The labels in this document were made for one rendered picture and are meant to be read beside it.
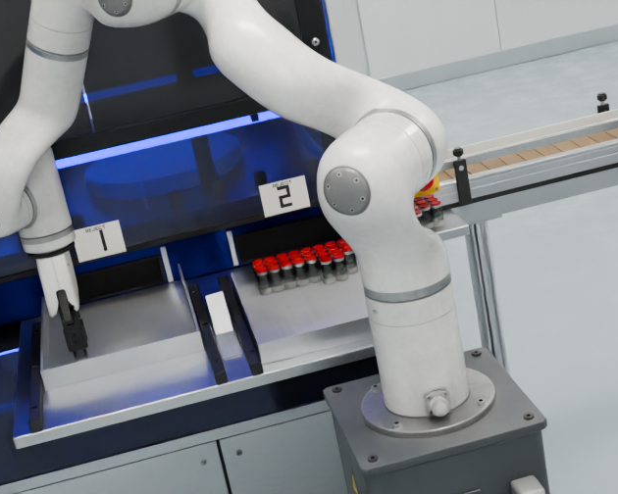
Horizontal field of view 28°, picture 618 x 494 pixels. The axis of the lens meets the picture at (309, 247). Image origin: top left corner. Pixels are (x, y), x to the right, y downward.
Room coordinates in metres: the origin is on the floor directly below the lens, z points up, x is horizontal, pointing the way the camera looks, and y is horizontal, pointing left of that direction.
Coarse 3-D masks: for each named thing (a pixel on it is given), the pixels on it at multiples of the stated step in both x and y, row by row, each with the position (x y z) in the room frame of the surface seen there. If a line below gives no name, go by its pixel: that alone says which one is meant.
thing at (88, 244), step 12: (84, 228) 2.07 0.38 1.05; (96, 228) 2.07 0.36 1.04; (108, 228) 2.07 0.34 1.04; (120, 228) 2.07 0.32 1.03; (84, 240) 2.07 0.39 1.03; (96, 240) 2.07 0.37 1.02; (108, 240) 2.07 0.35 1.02; (120, 240) 2.07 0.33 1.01; (84, 252) 2.07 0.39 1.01; (96, 252) 2.07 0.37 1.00; (108, 252) 2.07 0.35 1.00; (120, 252) 2.07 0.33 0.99
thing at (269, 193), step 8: (304, 176) 2.12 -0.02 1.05; (272, 184) 2.11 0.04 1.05; (280, 184) 2.11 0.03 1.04; (288, 184) 2.11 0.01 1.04; (296, 184) 2.12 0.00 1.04; (304, 184) 2.12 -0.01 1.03; (264, 192) 2.11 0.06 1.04; (272, 192) 2.11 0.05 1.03; (280, 192) 2.11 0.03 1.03; (296, 192) 2.12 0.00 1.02; (304, 192) 2.12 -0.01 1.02; (264, 200) 2.11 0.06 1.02; (272, 200) 2.11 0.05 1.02; (288, 200) 2.11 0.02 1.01; (296, 200) 2.12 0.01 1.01; (304, 200) 2.12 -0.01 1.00; (264, 208) 2.11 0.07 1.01; (272, 208) 2.11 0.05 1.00; (280, 208) 2.11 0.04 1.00; (288, 208) 2.11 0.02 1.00; (296, 208) 2.11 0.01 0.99
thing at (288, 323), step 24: (240, 288) 2.06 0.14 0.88; (312, 288) 1.99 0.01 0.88; (336, 288) 1.97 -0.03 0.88; (360, 288) 1.95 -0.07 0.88; (264, 312) 1.93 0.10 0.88; (288, 312) 1.91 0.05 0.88; (312, 312) 1.89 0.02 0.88; (336, 312) 1.87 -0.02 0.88; (360, 312) 1.85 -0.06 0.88; (264, 336) 1.83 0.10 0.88; (288, 336) 1.74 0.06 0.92; (312, 336) 1.74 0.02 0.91; (336, 336) 1.75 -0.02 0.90; (360, 336) 1.75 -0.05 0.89; (264, 360) 1.73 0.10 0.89
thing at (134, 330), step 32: (160, 288) 2.14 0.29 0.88; (96, 320) 2.05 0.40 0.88; (128, 320) 2.02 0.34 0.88; (160, 320) 1.99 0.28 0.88; (192, 320) 1.96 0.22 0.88; (64, 352) 1.93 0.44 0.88; (96, 352) 1.90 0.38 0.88; (128, 352) 1.81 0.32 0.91; (160, 352) 1.82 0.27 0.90; (192, 352) 1.83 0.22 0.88; (64, 384) 1.80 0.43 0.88
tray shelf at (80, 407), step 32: (288, 256) 2.18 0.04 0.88; (32, 320) 2.12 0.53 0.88; (320, 352) 1.74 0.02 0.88; (352, 352) 1.72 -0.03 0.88; (96, 384) 1.78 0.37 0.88; (128, 384) 1.76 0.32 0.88; (160, 384) 1.73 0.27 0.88; (192, 384) 1.71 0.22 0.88; (224, 384) 1.69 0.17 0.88; (256, 384) 1.70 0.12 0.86; (64, 416) 1.69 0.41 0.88; (96, 416) 1.67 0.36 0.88; (128, 416) 1.67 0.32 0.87
